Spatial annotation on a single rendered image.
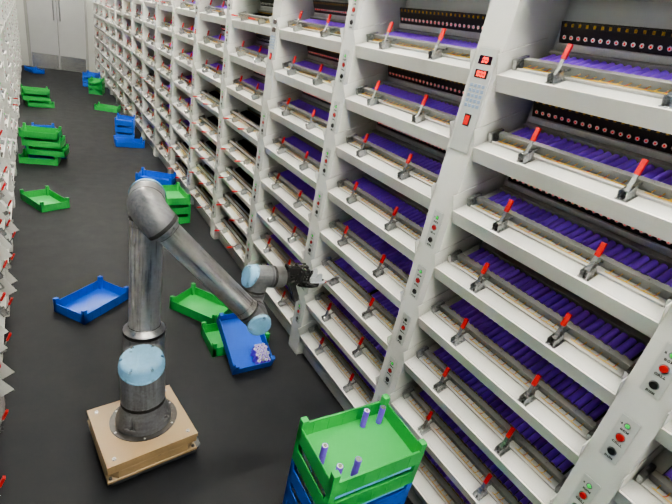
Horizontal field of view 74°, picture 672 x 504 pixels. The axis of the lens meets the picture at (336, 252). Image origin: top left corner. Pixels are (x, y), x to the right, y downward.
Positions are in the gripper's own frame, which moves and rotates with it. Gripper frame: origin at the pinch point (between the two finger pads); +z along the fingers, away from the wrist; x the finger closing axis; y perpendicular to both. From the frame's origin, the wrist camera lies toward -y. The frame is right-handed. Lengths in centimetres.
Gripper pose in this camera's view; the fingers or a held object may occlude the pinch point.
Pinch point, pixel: (321, 281)
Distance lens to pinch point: 196.6
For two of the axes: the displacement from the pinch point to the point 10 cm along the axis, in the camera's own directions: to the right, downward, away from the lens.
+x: -5.1, -4.5, 7.3
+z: 8.0, 0.6, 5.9
